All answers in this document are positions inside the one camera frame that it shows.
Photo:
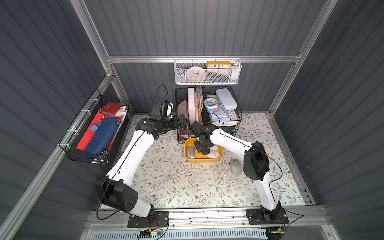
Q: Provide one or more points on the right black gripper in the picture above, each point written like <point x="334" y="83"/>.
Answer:
<point x="202" y="143"/>

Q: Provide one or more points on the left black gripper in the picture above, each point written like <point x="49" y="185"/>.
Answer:
<point x="182" y="122"/>

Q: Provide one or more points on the white mouse with orange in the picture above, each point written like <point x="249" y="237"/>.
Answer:
<point x="213" y="155"/>

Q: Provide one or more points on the silver grey mouse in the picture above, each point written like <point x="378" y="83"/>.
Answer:
<point x="191" y="152"/>

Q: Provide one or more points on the yellow storage box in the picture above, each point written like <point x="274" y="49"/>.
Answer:
<point x="200" y="158"/>

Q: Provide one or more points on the grey mouse with logo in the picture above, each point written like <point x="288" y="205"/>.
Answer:
<point x="236" y="167"/>

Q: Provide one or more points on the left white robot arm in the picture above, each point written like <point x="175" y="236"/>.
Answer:
<point x="114" y="189"/>

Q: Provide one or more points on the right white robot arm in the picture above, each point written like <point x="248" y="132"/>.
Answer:
<point x="256" y="163"/>

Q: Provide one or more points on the white upright box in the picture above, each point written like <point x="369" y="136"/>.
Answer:
<point x="192" y="105"/>

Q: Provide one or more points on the light blue pencil box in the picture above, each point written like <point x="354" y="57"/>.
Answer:
<point x="227" y="99"/>

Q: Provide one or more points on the pink case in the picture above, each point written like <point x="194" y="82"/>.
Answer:
<point x="183" y="109"/>

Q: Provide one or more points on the blue calculator package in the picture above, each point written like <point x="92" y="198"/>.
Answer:
<point x="218" y="113"/>

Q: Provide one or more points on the clear tape roll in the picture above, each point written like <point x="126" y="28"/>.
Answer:
<point x="211" y="102"/>

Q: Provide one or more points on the red folder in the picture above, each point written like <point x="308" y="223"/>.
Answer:
<point x="109" y="110"/>

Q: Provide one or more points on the blue pencil case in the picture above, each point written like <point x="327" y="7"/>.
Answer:
<point x="102" y="137"/>

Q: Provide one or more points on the white tape roll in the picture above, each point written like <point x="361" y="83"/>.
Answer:
<point x="196" y="74"/>

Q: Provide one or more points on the white mesh hanging basket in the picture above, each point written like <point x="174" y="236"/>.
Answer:
<point x="213" y="76"/>

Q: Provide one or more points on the black wire desk organizer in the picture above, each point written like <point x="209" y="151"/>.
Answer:
<point x="229" y="125"/>

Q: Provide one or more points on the black wire side basket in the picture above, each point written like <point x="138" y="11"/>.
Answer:
<point x="68" y="144"/>

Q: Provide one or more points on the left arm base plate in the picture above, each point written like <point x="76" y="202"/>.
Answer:
<point x="153" y="220"/>

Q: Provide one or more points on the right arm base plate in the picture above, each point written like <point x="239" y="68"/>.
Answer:
<point x="266" y="217"/>

